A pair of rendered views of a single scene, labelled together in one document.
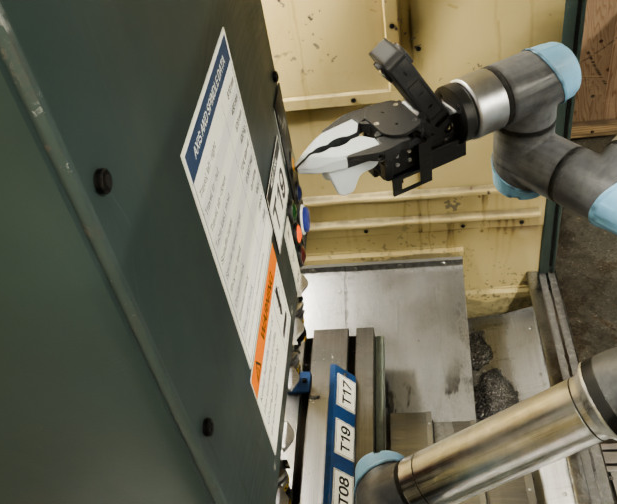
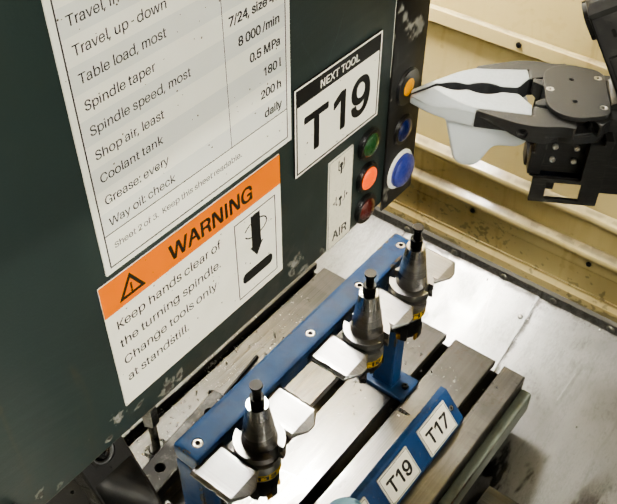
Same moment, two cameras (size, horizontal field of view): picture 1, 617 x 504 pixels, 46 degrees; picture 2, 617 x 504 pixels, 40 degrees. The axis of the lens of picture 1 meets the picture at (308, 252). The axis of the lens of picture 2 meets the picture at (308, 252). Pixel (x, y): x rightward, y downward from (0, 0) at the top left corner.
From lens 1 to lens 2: 0.24 m
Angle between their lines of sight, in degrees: 19
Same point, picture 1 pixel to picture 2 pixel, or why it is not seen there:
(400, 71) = (607, 26)
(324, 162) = (445, 103)
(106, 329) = not seen: outside the picture
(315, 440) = (371, 456)
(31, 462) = not seen: outside the picture
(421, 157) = (589, 165)
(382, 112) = (571, 79)
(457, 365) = (605, 484)
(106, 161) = not seen: outside the picture
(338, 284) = (523, 307)
